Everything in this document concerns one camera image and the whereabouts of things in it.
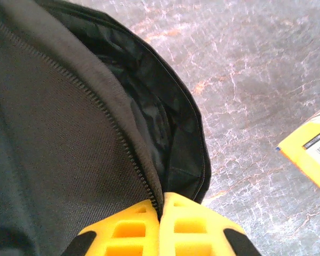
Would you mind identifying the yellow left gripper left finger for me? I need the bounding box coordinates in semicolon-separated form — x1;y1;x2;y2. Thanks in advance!
69;199;161;256

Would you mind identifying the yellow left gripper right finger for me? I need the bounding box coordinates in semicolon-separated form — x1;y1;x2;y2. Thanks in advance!
159;191;262;256

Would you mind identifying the black backpack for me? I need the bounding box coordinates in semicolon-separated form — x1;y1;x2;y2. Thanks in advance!
0;0;213;256

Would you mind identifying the orange and white book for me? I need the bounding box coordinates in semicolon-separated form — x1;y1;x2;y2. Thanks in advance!
276;101;320;198

